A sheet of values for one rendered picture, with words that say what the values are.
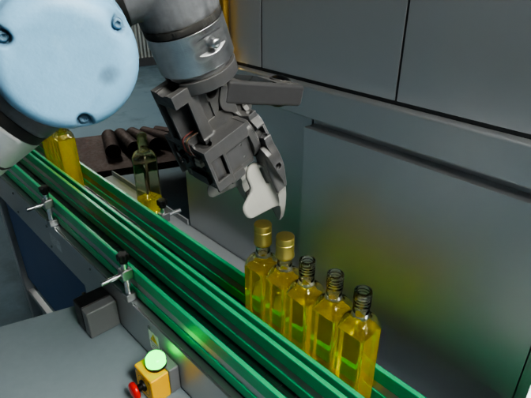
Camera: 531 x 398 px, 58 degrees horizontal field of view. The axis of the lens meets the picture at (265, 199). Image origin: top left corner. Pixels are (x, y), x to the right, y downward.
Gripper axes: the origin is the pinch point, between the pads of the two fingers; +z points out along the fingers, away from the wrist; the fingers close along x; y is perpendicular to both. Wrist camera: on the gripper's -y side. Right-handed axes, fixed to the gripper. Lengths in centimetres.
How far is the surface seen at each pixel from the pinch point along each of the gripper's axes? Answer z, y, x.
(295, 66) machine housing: 3.1, -31.3, -24.4
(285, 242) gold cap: 22.2, -7.4, -10.4
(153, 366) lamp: 45, 22, -29
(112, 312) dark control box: 50, 20, -55
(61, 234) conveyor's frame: 44, 16, -87
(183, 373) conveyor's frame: 50, 18, -26
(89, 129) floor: 173, -85, -404
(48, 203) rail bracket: 36, 13, -93
